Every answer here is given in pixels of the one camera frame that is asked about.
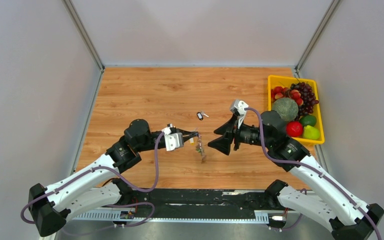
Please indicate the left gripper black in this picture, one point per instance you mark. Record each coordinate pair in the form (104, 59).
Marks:
(185, 133)

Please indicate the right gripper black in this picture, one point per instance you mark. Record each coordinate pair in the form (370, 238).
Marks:
(222, 143)

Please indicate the large silver keyring with clips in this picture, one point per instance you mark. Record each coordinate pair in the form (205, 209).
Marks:
(199, 147)

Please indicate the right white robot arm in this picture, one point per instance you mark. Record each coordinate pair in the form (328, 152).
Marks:
(346, 216)

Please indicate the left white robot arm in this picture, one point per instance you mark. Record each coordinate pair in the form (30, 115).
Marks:
(101, 183)

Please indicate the yellow tagged key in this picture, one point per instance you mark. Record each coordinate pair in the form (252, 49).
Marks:
(192, 140)

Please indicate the black tagged key loose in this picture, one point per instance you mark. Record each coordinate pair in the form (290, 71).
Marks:
(201, 115)

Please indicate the green melon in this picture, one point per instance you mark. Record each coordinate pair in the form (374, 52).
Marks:
(286, 108)

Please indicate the red strawberries pile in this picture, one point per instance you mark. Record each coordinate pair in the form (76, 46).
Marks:
(280, 92)

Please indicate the red apple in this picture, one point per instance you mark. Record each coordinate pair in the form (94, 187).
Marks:
(294, 129)

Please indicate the yellow plastic fruit bin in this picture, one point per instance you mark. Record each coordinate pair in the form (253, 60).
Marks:
(284, 81)

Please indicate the green avocado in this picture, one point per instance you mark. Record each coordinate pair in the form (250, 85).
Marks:
(308, 120)

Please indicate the green pear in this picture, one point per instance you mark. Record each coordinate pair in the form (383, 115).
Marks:
(311, 133)

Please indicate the dark grape bunch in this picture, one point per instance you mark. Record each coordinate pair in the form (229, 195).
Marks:
(305, 98)

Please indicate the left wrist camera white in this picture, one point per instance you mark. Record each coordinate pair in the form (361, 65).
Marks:
(173, 138)

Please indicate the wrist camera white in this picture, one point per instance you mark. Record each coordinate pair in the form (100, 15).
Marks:
(173, 138)
(238, 108)

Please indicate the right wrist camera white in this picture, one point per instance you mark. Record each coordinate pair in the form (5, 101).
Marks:
(238, 108)

